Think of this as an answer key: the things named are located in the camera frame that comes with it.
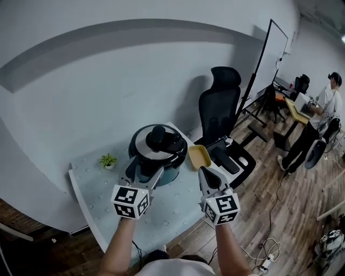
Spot whiteboard on black stand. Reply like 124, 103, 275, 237
233, 18, 289, 128

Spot grey gripper device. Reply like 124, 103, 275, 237
313, 228, 343, 261

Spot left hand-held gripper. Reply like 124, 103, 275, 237
110, 156, 165, 220

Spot wooden desk with black legs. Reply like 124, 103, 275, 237
273, 96, 316, 150

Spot black high-back chair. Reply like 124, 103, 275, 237
293, 73, 311, 95

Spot black mesh office chair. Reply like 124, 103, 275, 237
193, 66, 257, 190

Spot white power strip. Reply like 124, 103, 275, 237
258, 253, 279, 271

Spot person's white shirt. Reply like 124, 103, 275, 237
134, 258, 217, 276

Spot person's left forearm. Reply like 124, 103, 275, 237
97, 215, 137, 276

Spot white box appliance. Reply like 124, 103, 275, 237
294, 92, 315, 117

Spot black pressure cooker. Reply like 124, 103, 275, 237
128, 147, 188, 187

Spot steel and black pressure cooker lid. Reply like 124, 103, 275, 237
128, 123, 189, 165

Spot black swivel chair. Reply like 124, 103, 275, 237
261, 85, 287, 124

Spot white pole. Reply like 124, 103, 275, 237
316, 201, 345, 222
321, 171, 345, 192

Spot yellow rectangular tray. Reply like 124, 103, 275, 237
188, 144, 213, 171

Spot person's right forearm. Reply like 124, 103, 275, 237
214, 222, 252, 276

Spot black floor cable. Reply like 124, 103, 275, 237
268, 172, 287, 239

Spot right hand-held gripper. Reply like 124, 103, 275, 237
198, 166, 242, 226

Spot white floor cable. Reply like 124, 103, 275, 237
239, 237, 282, 270

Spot grey and black chair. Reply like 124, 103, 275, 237
303, 116, 342, 170

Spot small potted green plant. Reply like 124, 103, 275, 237
99, 153, 119, 170

